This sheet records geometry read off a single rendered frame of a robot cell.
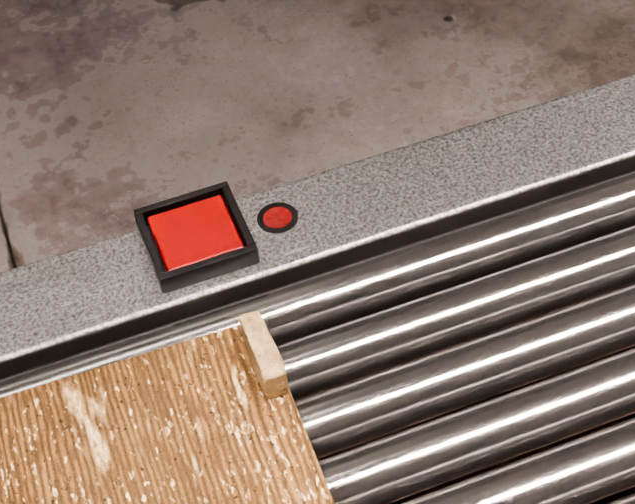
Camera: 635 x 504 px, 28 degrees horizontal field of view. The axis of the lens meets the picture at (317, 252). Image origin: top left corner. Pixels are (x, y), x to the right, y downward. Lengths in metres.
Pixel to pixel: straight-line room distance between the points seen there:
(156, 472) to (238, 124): 1.61
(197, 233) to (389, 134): 1.41
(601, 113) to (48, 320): 0.47
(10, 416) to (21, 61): 1.79
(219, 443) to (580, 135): 0.40
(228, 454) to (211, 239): 0.19
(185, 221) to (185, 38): 1.64
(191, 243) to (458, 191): 0.21
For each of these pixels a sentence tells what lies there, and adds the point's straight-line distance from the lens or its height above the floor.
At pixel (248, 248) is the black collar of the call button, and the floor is 0.93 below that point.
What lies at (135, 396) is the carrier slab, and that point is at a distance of 0.86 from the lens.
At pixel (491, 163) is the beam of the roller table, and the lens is 1.00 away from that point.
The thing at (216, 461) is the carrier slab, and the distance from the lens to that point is 0.82.
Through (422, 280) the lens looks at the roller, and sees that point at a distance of 0.93.
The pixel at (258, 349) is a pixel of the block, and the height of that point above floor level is 0.96.
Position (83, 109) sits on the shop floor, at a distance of 2.47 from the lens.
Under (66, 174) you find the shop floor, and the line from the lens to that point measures 2.35.
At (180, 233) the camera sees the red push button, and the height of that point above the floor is 0.93.
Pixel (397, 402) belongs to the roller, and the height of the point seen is 0.92.
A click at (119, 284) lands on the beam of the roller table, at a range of 0.95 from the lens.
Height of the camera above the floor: 1.63
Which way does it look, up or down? 50 degrees down
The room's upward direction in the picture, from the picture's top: 5 degrees counter-clockwise
